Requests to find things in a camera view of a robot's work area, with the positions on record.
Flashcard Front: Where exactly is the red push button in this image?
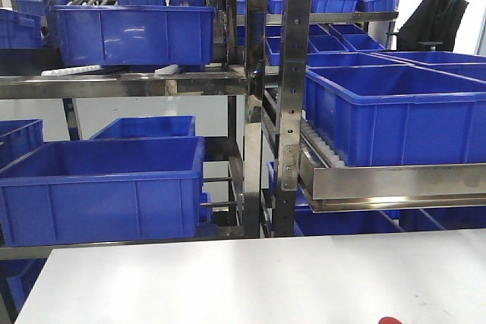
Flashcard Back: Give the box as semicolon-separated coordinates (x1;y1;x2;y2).
378;316;402;324

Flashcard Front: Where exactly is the steel shelving rack left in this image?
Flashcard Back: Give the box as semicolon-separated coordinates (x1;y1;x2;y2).
1;0;250;261

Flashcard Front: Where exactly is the blue bin behind lower left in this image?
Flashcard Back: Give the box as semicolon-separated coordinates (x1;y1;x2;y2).
90;115;195;140

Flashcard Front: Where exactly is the large blue bin lower left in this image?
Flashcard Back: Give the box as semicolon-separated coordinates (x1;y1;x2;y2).
1;137;205;247

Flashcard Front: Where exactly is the large blue bin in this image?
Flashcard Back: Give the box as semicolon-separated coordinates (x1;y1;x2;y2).
1;137;205;247
52;5;216;66

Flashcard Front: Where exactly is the large blue bin right shelf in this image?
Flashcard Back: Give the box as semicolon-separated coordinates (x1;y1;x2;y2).
305;65;485;167

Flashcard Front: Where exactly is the large blue bin upper left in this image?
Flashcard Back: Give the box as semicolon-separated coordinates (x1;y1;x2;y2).
52;5;216;66

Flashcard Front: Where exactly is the black jacket on chair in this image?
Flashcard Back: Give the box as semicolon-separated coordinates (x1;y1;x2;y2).
396;0;469;52

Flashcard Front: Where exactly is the blue bin far left edge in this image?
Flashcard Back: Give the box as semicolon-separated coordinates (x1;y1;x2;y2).
1;119;44;168

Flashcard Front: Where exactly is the blue bin edge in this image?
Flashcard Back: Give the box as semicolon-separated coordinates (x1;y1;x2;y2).
1;8;43;49
1;119;44;168

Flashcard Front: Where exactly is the blue bin upper left edge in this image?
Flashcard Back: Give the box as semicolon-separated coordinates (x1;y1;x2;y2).
1;8;43;49

